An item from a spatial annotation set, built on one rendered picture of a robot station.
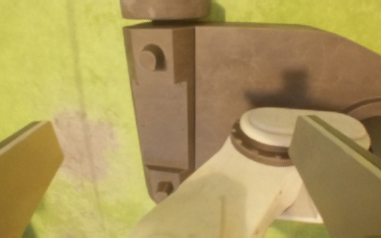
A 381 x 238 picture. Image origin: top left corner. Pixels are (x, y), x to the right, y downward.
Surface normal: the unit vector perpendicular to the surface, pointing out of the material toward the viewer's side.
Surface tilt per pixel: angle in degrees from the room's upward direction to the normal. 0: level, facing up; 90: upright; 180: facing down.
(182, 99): 0
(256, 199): 90
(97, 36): 0
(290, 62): 0
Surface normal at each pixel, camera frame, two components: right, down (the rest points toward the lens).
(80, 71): -0.17, 0.48
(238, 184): -0.01, -0.87
